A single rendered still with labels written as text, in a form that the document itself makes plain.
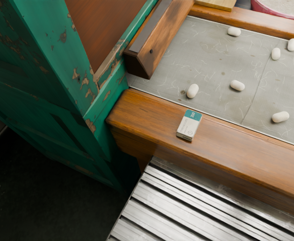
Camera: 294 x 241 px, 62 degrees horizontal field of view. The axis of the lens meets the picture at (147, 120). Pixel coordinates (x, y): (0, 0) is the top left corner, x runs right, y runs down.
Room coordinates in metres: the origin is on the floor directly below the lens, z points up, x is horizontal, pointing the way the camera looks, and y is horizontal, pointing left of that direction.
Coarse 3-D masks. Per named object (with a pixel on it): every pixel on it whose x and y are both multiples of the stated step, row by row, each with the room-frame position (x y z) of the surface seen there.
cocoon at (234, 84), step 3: (234, 81) 0.33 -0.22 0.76; (237, 81) 0.33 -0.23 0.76; (231, 84) 0.33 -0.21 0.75; (234, 84) 0.32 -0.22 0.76; (237, 84) 0.32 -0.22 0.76; (240, 84) 0.32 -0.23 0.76; (243, 84) 0.32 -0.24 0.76; (234, 87) 0.32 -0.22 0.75; (237, 87) 0.32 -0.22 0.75; (240, 87) 0.31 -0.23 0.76; (243, 87) 0.31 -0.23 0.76; (240, 90) 0.31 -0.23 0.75
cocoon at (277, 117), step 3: (282, 111) 0.24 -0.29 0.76; (285, 111) 0.23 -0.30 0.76; (276, 114) 0.23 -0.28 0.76; (279, 114) 0.23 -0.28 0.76; (282, 114) 0.23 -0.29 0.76; (285, 114) 0.23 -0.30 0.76; (288, 114) 0.23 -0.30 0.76; (273, 117) 0.23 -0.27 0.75; (276, 117) 0.22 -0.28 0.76; (279, 117) 0.22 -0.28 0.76; (282, 117) 0.22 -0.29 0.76; (285, 117) 0.22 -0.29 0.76; (288, 117) 0.22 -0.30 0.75; (273, 120) 0.22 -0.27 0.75; (276, 120) 0.22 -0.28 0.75; (279, 120) 0.22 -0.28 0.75; (282, 120) 0.22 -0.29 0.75
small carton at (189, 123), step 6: (186, 114) 0.25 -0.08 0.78; (192, 114) 0.25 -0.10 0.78; (198, 114) 0.24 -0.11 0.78; (186, 120) 0.23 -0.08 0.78; (192, 120) 0.23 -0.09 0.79; (198, 120) 0.23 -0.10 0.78; (180, 126) 0.22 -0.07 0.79; (186, 126) 0.22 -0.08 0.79; (192, 126) 0.22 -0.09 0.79; (180, 132) 0.21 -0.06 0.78; (186, 132) 0.21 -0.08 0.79; (192, 132) 0.20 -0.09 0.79; (186, 138) 0.20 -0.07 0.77; (192, 138) 0.19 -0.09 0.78
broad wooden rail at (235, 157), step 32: (128, 96) 0.33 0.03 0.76; (128, 128) 0.25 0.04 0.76; (160, 128) 0.23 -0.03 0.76; (224, 128) 0.21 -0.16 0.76; (192, 160) 0.16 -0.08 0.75; (224, 160) 0.14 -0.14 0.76; (256, 160) 0.13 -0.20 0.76; (288, 160) 0.13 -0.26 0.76; (256, 192) 0.08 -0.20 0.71; (288, 192) 0.07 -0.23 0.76
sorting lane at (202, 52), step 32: (192, 32) 0.53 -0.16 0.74; (224, 32) 0.52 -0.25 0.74; (160, 64) 0.43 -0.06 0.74; (192, 64) 0.42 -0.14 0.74; (224, 64) 0.40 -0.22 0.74; (256, 64) 0.39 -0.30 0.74; (288, 64) 0.37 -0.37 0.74; (160, 96) 0.33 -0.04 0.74; (224, 96) 0.31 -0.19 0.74; (256, 96) 0.29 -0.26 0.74; (288, 96) 0.28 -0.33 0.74; (256, 128) 0.21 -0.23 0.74; (288, 128) 0.20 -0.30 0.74
